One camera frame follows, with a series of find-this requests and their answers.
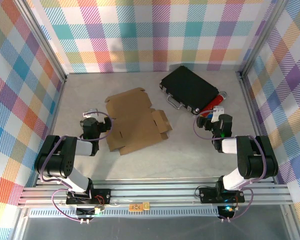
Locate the brown cardboard box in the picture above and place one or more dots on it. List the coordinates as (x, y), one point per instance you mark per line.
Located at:
(135, 122)

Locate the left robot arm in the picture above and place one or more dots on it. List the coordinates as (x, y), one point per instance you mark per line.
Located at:
(55, 160)

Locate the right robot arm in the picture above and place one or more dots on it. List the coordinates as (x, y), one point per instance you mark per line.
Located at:
(255, 160)

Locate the small blue object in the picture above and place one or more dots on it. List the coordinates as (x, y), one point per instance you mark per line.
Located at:
(210, 116)

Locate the black carrying case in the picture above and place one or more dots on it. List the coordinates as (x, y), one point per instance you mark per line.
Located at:
(187, 87)

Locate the small wooden tag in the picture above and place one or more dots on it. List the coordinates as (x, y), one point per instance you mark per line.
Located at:
(137, 207)

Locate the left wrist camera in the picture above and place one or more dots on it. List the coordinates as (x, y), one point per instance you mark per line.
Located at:
(90, 113)

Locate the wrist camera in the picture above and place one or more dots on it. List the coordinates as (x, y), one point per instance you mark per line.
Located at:
(218, 111)
(90, 113)

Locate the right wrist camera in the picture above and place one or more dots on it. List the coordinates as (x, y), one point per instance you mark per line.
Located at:
(218, 111)

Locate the aluminium side rail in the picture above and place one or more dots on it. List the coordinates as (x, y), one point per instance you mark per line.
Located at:
(253, 112)

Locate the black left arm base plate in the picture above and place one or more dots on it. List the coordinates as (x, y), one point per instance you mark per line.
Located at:
(102, 195)

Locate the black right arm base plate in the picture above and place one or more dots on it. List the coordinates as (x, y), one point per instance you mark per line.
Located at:
(207, 193)

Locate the aluminium mounting rail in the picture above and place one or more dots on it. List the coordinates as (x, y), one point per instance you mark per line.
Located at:
(152, 192)

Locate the aluminium corner post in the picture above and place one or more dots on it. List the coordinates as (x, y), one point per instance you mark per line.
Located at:
(43, 42)
(262, 37)

